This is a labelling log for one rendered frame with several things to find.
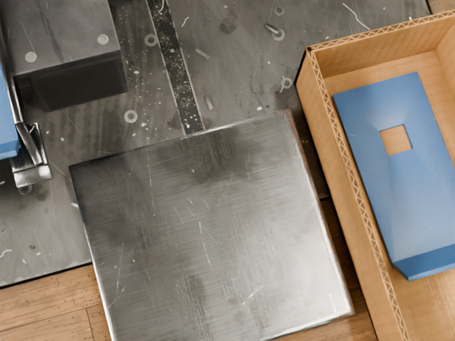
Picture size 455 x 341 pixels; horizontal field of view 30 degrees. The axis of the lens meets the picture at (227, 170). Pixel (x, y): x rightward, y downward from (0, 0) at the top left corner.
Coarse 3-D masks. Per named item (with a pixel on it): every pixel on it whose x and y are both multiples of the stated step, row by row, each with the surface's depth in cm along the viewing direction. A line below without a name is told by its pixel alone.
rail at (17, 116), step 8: (0, 24) 57; (0, 32) 57; (0, 40) 56; (0, 48) 56; (0, 56) 56; (8, 56) 56; (8, 64) 56; (8, 72) 56; (8, 80) 56; (8, 88) 56; (16, 88) 56; (8, 96) 56; (16, 96) 56; (16, 104) 55; (16, 112) 55; (24, 112) 57; (16, 120) 55; (24, 120) 56
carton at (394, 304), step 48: (336, 48) 60; (384, 48) 63; (432, 48) 66; (432, 96) 66; (336, 144) 58; (384, 144) 65; (336, 192) 62; (384, 288) 56; (432, 288) 62; (384, 336) 59; (432, 336) 61
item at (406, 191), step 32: (352, 96) 65; (384, 96) 65; (416, 96) 65; (352, 128) 65; (384, 128) 65; (416, 128) 65; (384, 160) 64; (416, 160) 64; (448, 160) 64; (384, 192) 63; (416, 192) 63; (448, 192) 64; (384, 224) 63; (416, 224) 63; (448, 224) 63; (416, 256) 62; (448, 256) 61
